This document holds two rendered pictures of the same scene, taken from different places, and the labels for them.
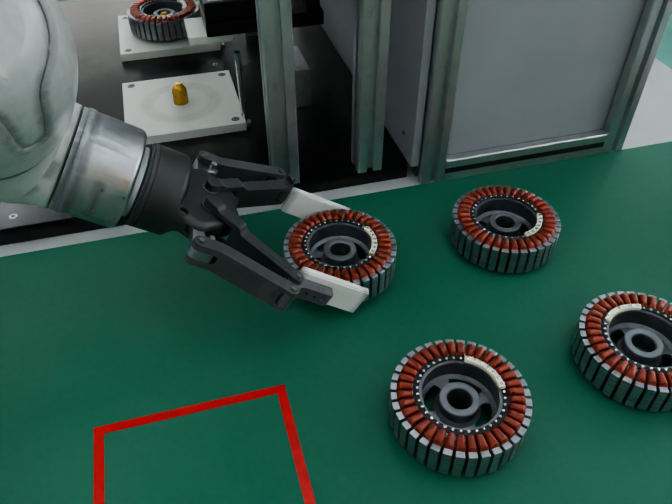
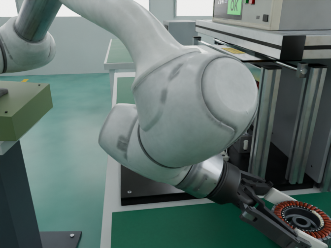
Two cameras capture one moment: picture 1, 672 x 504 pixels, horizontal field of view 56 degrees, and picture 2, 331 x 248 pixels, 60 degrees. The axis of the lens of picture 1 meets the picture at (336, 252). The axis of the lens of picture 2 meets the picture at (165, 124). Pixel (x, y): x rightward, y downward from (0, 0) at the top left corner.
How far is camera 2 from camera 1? 20 cm
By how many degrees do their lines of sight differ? 21
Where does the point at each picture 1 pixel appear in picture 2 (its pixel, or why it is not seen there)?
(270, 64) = (262, 129)
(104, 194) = (206, 180)
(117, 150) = (214, 160)
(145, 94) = not seen: hidden behind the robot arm
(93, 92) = not seen: hidden behind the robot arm
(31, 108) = (244, 129)
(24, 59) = (253, 105)
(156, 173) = (228, 172)
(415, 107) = (322, 153)
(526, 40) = not seen: outside the picture
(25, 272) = (136, 220)
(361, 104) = (298, 150)
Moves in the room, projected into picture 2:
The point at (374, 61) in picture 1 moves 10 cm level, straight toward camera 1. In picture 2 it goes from (306, 131) to (319, 151)
